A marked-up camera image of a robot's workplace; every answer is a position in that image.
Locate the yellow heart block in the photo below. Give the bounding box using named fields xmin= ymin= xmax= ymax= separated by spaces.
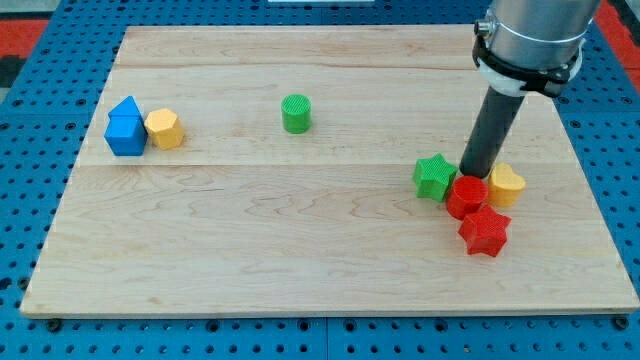
xmin=488 ymin=163 xmax=526 ymax=207

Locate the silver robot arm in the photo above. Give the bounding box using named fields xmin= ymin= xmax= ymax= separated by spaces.
xmin=472 ymin=0 xmax=601 ymax=98

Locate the green cylinder block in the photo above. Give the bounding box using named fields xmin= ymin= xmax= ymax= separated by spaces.
xmin=281 ymin=94 xmax=312 ymax=134

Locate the wooden board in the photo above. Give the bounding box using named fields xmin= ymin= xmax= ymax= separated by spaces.
xmin=20 ymin=25 xmax=639 ymax=319

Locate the green star block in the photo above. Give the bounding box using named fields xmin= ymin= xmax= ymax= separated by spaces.
xmin=412 ymin=153 xmax=458 ymax=202

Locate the red cylinder block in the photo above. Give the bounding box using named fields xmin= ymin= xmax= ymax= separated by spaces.
xmin=446 ymin=176 xmax=489 ymax=220

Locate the yellow hexagon block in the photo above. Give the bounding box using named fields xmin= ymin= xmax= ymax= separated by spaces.
xmin=144 ymin=108 xmax=185 ymax=150

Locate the red star block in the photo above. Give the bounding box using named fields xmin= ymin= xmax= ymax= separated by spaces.
xmin=458 ymin=205 xmax=512 ymax=257

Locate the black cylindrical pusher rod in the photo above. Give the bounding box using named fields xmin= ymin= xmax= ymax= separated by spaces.
xmin=459 ymin=87 xmax=524 ymax=178

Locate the blue cube block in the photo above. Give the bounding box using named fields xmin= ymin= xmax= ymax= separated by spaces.
xmin=104 ymin=116 xmax=147 ymax=156

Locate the blue pentagon block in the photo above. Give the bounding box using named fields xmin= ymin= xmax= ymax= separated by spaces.
xmin=108 ymin=95 xmax=142 ymax=119

